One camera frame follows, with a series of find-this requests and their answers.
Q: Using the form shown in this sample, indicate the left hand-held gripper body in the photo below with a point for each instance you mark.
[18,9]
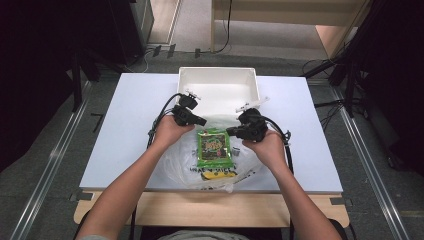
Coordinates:
[184,115]

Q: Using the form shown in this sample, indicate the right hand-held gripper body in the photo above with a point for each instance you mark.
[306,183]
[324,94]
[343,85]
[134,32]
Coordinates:
[253,128]

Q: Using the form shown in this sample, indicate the green snack packet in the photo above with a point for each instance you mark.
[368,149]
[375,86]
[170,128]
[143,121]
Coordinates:
[214,148]

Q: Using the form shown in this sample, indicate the white plastic bin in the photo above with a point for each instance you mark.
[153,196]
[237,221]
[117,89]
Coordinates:
[216,90]

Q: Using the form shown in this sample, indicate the clear plastic bag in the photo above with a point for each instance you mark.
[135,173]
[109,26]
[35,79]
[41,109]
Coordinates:
[176,166]

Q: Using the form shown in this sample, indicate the person's left hand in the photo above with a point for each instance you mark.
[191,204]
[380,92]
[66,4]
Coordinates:
[168,133]

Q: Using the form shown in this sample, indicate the person's right hand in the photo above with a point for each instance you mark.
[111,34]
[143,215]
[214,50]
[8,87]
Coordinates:
[270,148]

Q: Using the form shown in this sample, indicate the small silver item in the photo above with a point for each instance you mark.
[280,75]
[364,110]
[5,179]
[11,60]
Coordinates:
[236,151]

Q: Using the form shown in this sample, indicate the yellow packet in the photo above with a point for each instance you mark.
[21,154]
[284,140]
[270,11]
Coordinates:
[218,175]

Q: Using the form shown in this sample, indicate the black floor plug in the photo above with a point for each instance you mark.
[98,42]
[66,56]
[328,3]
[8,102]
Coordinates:
[155,50]
[197,52]
[171,50]

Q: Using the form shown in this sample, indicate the wooden table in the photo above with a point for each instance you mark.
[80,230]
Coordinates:
[206,210]

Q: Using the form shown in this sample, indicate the black cabinet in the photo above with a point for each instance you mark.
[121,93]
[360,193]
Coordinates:
[133,26]

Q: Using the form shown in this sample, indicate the person's grey shirt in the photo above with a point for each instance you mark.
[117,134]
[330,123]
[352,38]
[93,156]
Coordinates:
[200,235]

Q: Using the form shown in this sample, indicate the black tripod stand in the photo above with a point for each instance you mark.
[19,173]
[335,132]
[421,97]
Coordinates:
[350,76]

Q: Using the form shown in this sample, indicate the black metal stand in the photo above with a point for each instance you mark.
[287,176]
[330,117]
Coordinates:
[77,83]

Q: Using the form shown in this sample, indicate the light wooden shelf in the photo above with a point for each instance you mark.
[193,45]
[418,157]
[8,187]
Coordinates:
[283,13]

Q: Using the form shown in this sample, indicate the black table bracket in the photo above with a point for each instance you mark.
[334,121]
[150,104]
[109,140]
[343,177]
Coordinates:
[340,201]
[81,196]

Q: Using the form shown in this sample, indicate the metal floor rail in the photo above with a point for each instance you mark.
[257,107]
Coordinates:
[370,166]
[50,166]

